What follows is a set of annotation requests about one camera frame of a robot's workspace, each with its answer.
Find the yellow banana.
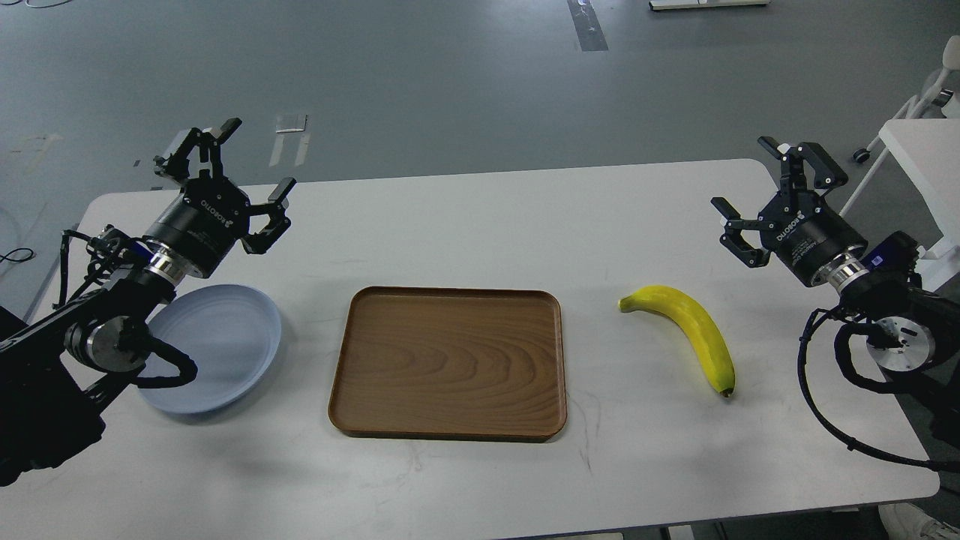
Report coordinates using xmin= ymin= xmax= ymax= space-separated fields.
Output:
xmin=617 ymin=286 xmax=737 ymax=398

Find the white side table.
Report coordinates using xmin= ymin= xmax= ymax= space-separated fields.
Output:
xmin=879 ymin=118 xmax=959 ymax=290

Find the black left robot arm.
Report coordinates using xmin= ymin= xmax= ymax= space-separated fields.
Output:
xmin=1 ymin=118 xmax=295 ymax=486

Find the light blue plate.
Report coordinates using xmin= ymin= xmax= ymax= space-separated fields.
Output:
xmin=140 ymin=284 xmax=282 ymax=415

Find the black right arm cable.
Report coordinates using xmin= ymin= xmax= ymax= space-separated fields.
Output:
xmin=796 ymin=306 xmax=960 ymax=473

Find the white floor board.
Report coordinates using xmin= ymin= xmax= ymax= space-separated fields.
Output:
xmin=648 ymin=0 xmax=771 ymax=11

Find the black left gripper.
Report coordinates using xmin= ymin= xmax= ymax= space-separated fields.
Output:
xmin=143 ymin=118 xmax=297 ymax=287

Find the brown wooden tray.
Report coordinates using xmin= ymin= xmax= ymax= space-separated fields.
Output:
xmin=327 ymin=286 xmax=567 ymax=443

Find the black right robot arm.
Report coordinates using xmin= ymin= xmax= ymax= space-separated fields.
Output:
xmin=711 ymin=136 xmax=958 ymax=446

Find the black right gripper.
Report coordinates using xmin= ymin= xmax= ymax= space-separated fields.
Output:
xmin=711 ymin=136 xmax=868 ymax=287

